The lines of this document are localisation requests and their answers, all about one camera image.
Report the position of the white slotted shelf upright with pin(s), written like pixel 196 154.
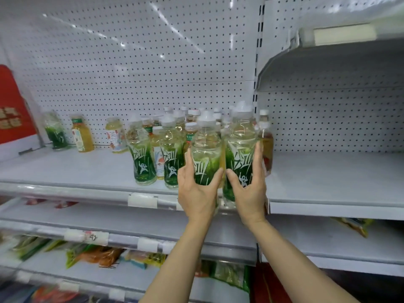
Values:
pixel 259 44

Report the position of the white pegboard back panel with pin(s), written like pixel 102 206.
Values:
pixel 126 59
pixel 334 119

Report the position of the yellow and teal snack packet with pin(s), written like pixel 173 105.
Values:
pixel 145 258

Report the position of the red sign board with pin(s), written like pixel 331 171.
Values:
pixel 12 104

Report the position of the orange snack packet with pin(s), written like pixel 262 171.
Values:
pixel 97 255

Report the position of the red snack packet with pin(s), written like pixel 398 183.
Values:
pixel 34 201
pixel 65 204

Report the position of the pale drink bottle white label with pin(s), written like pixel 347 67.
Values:
pixel 116 137

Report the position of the pale yellow shelf label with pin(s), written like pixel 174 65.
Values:
pixel 345 34

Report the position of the person's left hand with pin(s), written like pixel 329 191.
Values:
pixel 195 198

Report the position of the green label drink bottle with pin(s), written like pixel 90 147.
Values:
pixel 56 132
pixel 172 160
pixel 142 160
pixel 205 154
pixel 241 148

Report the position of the group of white capped bottles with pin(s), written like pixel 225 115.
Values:
pixel 190 130

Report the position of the person's left thumb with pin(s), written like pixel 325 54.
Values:
pixel 216 180

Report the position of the clear green snack packet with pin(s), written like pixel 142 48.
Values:
pixel 230 274

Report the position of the person's left forearm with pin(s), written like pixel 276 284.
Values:
pixel 180 265

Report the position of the yellow tea bottle green cap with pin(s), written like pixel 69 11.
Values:
pixel 82 137

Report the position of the amber drink bottle white cap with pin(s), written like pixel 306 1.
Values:
pixel 267 145

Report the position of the white price tag with handwriting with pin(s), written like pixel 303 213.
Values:
pixel 96 238

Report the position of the red box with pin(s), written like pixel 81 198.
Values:
pixel 268 285

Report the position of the person's right forearm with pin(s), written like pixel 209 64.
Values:
pixel 290 265

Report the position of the person's right thumb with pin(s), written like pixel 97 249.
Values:
pixel 234 180

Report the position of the person's right hand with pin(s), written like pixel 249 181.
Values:
pixel 251 201

